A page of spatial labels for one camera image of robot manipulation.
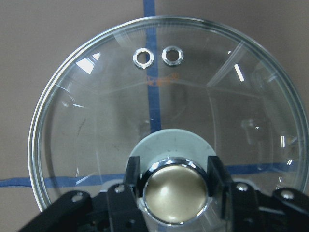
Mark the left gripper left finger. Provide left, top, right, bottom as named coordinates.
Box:
left=21, top=157, right=147, bottom=232

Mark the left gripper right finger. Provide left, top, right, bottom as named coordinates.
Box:
left=207, top=155, right=309, bottom=232

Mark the glass pot lid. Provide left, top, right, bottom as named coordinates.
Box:
left=28, top=16, right=309, bottom=232

